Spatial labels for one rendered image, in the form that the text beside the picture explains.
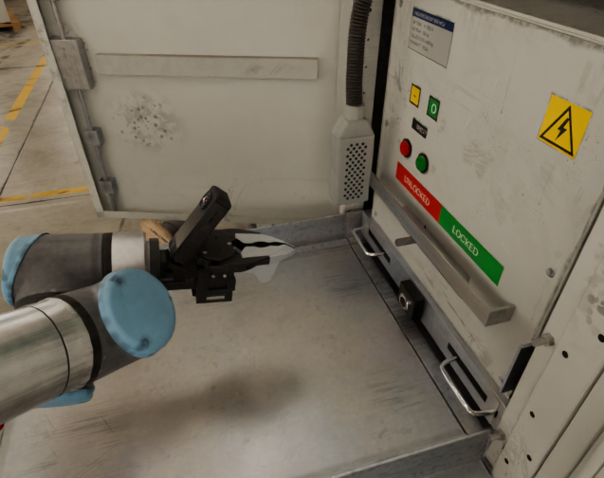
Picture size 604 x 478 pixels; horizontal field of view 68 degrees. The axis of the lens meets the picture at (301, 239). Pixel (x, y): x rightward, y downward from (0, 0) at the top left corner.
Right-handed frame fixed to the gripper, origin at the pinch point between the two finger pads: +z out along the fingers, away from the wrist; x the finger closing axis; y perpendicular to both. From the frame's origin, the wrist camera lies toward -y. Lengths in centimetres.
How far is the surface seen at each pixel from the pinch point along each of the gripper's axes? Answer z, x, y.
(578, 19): 25.1, 10.3, -36.3
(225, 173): -1.8, -45.6, 10.2
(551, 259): 23.7, 22.5, -12.8
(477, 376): 26.9, 19.3, 12.1
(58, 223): -68, -194, 117
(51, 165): -82, -272, 118
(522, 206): 23.1, 16.1, -16.2
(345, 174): 16.1, -18.2, -3.2
